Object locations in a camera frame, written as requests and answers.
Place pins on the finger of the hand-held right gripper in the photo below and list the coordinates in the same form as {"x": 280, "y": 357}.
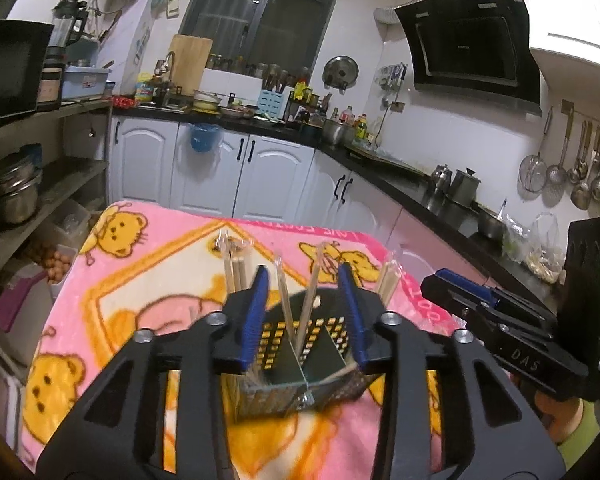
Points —
{"x": 467, "y": 285}
{"x": 450, "y": 292}

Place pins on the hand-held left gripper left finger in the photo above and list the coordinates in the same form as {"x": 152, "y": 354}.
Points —
{"x": 255, "y": 320}

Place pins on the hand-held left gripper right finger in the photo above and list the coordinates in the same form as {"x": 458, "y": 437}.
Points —
{"x": 351, "y": 315}

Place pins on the dark green plastic utensil basket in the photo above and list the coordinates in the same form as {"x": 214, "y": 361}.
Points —
{"x": 325, "y": 355}

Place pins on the bunch of chopsticks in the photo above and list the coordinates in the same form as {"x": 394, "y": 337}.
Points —
{"x": 239, "y": 272}

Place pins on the person's right forearm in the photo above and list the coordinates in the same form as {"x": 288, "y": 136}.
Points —
{"x": 565, "y": 425}

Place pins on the row of hanging kitchen utensils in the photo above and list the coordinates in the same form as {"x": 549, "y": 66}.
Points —
{"x": 580, "y": 175}

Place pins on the steel saucepan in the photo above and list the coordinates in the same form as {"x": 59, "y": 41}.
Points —
{"x": 490, "y": 222}

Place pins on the clear plastic bag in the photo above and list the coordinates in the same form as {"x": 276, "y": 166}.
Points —
{"x": 540, "y": 250}

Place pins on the steel canister pot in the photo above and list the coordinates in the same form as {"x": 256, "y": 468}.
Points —
{"x": 464, "y": 187}

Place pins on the pink printed blanket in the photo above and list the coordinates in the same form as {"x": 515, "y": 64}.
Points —
{"x": 145, "y": 270}

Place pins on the white kitchen base cabinet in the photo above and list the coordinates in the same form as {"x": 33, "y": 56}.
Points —
{"x": 270, "y": 175}

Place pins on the steel stockpot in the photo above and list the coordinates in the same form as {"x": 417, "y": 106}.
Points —
{"x": 337, "y": 132}

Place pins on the yellow oil bottle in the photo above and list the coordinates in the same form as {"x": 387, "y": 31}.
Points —
{"x": 362, "y": 127}

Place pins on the blue hanging bucket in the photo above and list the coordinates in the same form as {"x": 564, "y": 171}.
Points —
{"x": 206, "y": 137}

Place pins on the pile of brown eggs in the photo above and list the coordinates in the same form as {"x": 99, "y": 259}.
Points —
{"x": 57, "y": 262}

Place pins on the blue knife block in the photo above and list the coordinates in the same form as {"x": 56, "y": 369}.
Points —
{"x": 272, "y": 105}

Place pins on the white cooking bowl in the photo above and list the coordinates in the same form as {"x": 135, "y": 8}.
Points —
{"x": 207, "y": 100}

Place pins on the black range hood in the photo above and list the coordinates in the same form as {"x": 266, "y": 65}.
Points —
{"x": 470, "y": 45}

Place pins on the steel pot lid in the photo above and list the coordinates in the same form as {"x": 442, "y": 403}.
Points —
{"x": 340, "y": 72}

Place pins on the kitchen shelf rack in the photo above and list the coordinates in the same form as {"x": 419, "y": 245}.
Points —
{"x": 55, "y": 180}

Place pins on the yellow dish soap bottle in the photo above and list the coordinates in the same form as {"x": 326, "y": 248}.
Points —
{"x": 143, "y": 89}

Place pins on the wooden cutting board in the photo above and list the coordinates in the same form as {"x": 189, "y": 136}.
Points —
{"x": 190, "y": 62}

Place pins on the metal sink faucet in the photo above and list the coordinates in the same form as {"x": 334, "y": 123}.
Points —
{"x": 164, "y": 67}

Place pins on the stack of steel pots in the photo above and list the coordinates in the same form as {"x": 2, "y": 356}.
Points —
{"x": 15, "y": 190}

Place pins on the light blue plastic container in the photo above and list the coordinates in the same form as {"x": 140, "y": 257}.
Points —
{"x": 85, "y": 85}

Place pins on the dark framed window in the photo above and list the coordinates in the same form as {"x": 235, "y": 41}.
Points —
{"x": 265, "y": 15}

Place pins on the black microwave oven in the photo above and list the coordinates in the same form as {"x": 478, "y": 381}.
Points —
{"x": 10, "y": 75}

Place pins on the black blender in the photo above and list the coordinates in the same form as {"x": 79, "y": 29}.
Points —
{"x": 65, "y": 30}

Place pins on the white wall cabinet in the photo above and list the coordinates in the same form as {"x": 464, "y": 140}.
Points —
{"x": 575, "y": 15}

